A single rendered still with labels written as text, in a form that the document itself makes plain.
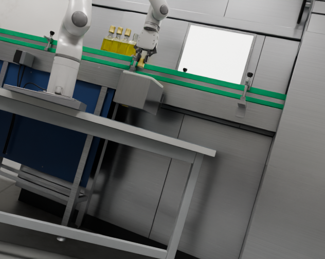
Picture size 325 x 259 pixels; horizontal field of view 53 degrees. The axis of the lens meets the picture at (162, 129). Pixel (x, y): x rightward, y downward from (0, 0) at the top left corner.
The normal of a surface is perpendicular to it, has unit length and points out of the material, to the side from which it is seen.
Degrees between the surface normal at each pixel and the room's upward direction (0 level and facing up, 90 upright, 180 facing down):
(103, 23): 90
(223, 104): 90
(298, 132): 90
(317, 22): 90
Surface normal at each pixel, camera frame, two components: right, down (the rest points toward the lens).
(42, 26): 0.15, 0.02
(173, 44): -0.28, -0.10
